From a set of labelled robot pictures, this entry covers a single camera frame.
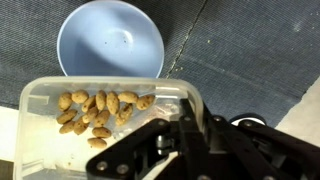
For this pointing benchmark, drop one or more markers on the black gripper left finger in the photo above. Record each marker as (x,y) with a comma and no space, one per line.
(133,153)

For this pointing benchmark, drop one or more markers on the white plate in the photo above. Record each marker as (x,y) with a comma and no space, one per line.
(250,118)

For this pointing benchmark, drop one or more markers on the dark blue cloth mat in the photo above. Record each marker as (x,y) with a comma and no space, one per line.
(253,60)
(30,40)

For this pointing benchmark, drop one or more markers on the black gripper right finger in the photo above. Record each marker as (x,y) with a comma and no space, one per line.
(253,150)

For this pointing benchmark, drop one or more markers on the brown snack nugget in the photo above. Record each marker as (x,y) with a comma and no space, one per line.
(101,132)
(102,118)
(145,102)
(97,142)
(66,116)
(80,96)
(80,126)
(67,127)
(65,101)
(101,100)
(90,115)
(89,103)
(112,102)
(125,113)
(128,97)

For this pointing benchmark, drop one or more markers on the clear plastic box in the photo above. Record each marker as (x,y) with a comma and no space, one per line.
(43,153)

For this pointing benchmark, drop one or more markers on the blue bowl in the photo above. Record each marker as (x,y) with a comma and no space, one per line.
(110,43)

